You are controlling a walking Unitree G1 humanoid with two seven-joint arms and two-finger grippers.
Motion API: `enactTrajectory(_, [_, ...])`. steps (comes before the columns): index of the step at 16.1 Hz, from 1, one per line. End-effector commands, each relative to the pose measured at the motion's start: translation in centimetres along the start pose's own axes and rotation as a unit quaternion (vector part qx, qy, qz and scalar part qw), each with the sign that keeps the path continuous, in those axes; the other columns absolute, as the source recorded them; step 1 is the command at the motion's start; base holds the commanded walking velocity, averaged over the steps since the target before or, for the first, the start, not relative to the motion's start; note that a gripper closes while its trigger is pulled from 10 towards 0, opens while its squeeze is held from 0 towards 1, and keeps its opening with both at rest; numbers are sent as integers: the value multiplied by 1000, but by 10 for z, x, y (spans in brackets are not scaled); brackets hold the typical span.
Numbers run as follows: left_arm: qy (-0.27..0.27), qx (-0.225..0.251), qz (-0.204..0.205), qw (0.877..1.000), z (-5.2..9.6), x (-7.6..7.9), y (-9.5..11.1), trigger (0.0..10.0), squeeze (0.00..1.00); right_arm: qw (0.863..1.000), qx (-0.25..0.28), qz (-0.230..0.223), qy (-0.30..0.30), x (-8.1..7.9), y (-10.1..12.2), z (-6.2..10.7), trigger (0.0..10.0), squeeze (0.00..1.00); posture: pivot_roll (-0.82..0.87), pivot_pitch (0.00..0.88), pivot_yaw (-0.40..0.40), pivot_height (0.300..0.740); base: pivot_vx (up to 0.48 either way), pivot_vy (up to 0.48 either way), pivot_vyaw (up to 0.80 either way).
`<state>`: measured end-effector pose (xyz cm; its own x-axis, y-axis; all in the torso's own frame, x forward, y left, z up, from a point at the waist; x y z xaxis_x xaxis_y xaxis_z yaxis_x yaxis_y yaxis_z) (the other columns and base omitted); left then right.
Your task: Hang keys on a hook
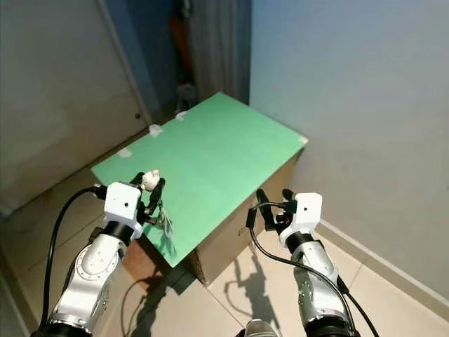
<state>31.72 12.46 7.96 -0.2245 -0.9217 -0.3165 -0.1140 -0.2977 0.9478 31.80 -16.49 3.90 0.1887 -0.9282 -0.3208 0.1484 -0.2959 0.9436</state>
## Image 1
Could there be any orange handled mop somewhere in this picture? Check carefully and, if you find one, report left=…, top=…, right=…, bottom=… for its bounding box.
left=168, top=13, right=194, bottom=113

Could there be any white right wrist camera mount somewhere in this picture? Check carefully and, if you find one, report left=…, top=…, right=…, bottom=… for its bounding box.
left=288, top=192, right=323, bottom=239

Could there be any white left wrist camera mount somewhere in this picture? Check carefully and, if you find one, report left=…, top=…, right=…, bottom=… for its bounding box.
left=104, top=181, right=143, bottom=229

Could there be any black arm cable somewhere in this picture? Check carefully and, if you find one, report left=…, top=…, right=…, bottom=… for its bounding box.
left=40, top=184, right=109, bottom=327
left=248, top=202, right=383, bottom=337

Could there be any silver robot leg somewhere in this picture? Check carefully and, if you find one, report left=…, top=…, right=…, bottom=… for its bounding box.
left=242, top=319, right=281, bottom=337

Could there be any white door panel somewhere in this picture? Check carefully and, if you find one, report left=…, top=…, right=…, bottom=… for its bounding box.
left=0, top=0, right=148, bottom=211

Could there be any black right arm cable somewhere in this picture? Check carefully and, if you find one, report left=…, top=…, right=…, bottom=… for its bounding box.
left=248, top=202, right=383, bottom=337

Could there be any plain green board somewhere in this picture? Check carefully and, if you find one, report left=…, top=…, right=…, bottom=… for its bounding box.
left=91, top=91, right=309, bottom=269

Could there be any grey wood grain door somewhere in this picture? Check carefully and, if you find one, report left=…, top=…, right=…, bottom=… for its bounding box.
left=186, top=0, right=253, bottom=106

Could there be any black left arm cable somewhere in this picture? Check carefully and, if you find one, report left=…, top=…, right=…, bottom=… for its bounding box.
left=40, top=184, right=109, bottom=327

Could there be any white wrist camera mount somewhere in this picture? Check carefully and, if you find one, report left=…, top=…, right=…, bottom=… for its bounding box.
left=104, top=181, right=143, bottom=229
left=288, top=192, right=323, bottom=239

